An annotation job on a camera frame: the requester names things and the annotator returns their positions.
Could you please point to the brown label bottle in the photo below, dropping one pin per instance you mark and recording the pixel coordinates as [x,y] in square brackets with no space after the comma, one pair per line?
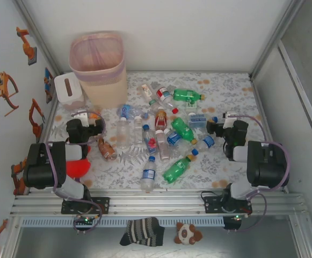
[106,150]

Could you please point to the square bottle blue water label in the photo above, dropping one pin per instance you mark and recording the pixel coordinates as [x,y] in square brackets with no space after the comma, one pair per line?
[197,120]

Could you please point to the clear bottle white cap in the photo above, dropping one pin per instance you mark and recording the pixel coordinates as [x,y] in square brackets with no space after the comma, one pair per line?
[123,133]
[137,130]

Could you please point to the green plastic bottle yellow cap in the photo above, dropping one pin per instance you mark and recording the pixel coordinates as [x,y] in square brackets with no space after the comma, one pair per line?
[185,95]
[184,130]
[175,169]

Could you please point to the crushed clear bottle blue label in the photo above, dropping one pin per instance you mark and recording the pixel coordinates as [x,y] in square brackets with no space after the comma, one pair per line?
[127,111]

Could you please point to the white cap bottle blue label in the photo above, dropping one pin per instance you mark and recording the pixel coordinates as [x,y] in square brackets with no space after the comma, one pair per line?
[174,137]

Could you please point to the blue cap bottle flower label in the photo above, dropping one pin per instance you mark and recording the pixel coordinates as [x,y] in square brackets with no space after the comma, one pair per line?
[149,141]

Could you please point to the pinkish bottle white cap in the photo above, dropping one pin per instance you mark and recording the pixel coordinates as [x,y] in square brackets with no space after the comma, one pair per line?
[163,147]

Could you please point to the orange red label bottle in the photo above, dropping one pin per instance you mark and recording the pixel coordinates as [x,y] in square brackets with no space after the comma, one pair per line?
[160,119]

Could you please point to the tall blue cap water bottle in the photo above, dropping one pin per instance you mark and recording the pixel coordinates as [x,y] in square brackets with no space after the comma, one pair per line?
[148,174]

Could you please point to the clear bottle red white label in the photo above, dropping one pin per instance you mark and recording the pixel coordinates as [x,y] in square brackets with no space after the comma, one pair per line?
[163,94]

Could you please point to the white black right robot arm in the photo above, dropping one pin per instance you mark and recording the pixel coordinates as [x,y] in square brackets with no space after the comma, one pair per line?
[265,166]

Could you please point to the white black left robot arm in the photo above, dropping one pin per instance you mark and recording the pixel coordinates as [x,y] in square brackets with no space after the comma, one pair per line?
[40,166]

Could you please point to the beige ribbed plastic bin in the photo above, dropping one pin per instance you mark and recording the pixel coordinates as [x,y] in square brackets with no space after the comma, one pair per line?
[104,91]

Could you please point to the pink bin liner bag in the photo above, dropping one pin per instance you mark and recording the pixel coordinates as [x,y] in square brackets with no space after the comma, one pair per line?
[91,53]

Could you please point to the red plastic toy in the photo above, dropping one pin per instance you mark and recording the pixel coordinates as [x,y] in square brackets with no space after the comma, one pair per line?
[76,166]

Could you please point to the white tissue box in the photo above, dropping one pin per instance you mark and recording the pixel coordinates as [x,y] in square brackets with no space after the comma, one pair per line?
[64,91]

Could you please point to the floral table cloth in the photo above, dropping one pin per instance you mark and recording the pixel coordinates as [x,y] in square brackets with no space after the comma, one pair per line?
[225,88]

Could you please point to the clear bottle orange white label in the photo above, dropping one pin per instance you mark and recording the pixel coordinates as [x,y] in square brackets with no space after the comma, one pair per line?
[146,91]

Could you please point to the brown white plush toy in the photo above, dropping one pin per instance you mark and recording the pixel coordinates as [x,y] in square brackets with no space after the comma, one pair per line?
[185,233]

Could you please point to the black white striped sock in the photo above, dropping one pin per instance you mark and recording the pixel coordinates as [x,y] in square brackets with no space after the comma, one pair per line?
[142,231]

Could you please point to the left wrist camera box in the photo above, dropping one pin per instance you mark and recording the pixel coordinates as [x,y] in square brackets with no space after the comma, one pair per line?
[82,118]

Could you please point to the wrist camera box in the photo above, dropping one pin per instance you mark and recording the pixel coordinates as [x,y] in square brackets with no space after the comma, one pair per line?
[229,119]
[82,118]

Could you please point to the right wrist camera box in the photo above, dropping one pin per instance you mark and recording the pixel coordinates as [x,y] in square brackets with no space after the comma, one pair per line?
[229,119]

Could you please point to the blue orange wall sticker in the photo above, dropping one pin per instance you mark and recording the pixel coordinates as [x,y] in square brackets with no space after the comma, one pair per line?
[47,80]

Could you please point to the aluminium frame post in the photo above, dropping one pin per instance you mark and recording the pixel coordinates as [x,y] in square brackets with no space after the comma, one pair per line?
[277,35]
[39,35]

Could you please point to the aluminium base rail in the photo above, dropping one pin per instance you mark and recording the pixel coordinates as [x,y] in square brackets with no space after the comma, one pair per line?
[158,204]

